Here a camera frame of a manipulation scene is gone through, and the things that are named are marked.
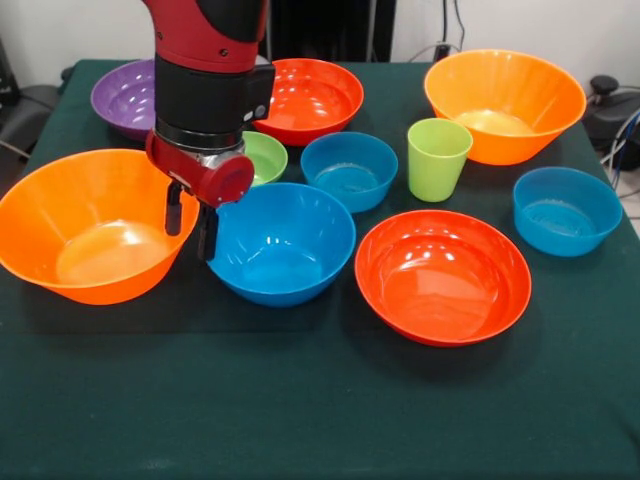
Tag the red plastic bowl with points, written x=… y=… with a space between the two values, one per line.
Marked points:
x=320 y=105
x=450 y=285

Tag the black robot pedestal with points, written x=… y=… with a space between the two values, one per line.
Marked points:
x=325 y=30

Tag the medium blue plastic bowl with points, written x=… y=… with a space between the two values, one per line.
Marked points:
x=285 y=260

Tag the large orange plastic bowl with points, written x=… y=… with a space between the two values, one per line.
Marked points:
x=75 y=240
x=525 y=100

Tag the small blue plastic bowl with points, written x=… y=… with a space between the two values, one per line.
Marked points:
x=350 y=180
x=565 y=220

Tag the purple plastic bowl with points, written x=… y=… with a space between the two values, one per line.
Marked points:
x=120 y=105

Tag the green plastic bowl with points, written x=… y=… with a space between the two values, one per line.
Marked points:
x=267 y=160

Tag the green plastic cup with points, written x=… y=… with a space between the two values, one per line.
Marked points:
x=435 y=165

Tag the dark green tablecloth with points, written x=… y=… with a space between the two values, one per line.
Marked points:
x=150 y=400

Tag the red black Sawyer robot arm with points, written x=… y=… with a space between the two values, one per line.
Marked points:
x=200 y=100

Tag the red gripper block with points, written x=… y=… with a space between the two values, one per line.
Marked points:
x=190 y=175

